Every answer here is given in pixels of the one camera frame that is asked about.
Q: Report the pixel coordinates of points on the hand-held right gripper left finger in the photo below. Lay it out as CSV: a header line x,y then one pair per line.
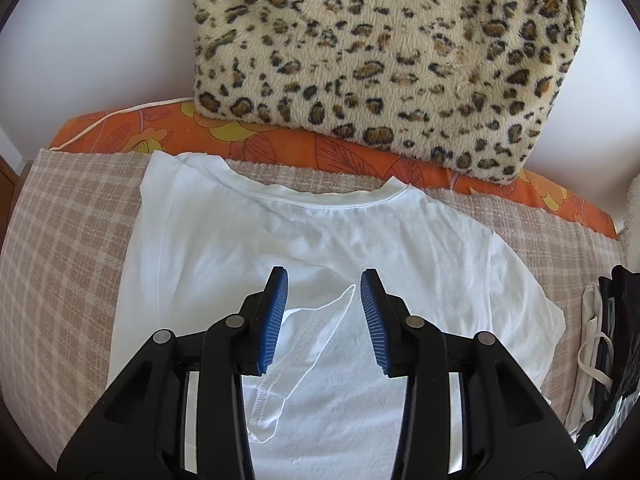
x,y
272,330

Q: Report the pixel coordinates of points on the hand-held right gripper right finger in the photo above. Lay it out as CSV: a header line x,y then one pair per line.
x,y
374,330

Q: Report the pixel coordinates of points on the white t-shirt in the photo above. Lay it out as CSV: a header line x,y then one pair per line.
x,y
320,230

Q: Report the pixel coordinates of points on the orange floral bed sheet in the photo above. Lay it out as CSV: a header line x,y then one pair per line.
x,y
300,147

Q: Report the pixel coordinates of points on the beige plaid blanket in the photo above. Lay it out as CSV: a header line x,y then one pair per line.
x,y
65,260

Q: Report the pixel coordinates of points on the black garment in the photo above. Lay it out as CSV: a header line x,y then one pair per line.
x,y
622,320

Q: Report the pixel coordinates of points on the leopard print plush bag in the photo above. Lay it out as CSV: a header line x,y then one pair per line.
x,y
390,50

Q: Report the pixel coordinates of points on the green leaf print pillow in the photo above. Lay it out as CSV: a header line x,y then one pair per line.
x,y
633,210

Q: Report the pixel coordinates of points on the brown wooden furniture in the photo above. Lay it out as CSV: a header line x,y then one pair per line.
x,y
6,175

